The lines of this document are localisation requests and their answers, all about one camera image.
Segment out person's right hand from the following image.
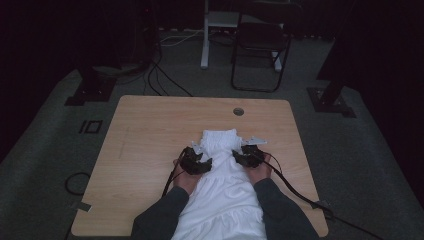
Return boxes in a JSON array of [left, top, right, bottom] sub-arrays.
[[243, 152, 273, 186]]

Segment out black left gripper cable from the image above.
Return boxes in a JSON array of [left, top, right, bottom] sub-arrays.
[[162, 148, 188, 198]]

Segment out white desk frame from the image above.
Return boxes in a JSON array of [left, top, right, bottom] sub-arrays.
[[199, 0, 284, 73]]

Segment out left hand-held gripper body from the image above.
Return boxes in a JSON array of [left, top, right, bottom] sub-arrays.
[[179, 141, 205, 176]]

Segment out white floor cable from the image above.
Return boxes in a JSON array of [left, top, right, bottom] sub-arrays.
[[159, 29, 205, 47]]

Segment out black stand with base plate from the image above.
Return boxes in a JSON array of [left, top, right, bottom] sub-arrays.
[[306, 0, 357, 118], [64, 64, 118, 107]]

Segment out black folding chair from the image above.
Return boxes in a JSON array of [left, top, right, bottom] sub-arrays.
[[230, 1, 293, 94]]

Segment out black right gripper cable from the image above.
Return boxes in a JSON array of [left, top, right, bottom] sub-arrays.
[[259, 151, 384, 240]]

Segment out dark computer tower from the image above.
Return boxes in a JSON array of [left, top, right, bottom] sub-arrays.
[[131, 0, 160, 68]]

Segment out black floor tape marking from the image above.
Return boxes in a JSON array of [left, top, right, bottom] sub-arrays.
[[78, 119, 103, 135]]

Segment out black floor cables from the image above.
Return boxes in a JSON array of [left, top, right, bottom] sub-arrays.
[[143, 49, 194, 98]]

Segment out person's left hand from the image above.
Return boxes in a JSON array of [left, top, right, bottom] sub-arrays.
[[172, 159, 203, 196]]

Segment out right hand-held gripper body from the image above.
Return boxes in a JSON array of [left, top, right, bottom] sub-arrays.
[[241, 135, 268, 169]]

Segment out white skirt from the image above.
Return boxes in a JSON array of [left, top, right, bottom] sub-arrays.
[[171, 128, 268, 240]]

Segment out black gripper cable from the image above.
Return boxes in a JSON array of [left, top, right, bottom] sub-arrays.
[[259, 151, 384, 240], [162, 148, 188, 198]]

